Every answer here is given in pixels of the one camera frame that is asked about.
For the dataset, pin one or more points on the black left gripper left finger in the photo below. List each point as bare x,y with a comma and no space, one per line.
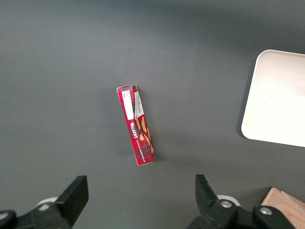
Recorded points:
74,195

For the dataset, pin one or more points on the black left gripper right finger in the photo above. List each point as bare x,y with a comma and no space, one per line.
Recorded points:
206,198

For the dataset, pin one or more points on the red tartan cookie box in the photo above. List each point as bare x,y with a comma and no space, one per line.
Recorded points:
135,133

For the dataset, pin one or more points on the white rectangular tray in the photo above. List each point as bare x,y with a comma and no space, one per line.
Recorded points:
276,100

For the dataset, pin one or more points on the wooden two-drawer cabinet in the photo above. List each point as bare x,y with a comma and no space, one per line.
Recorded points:
286,211

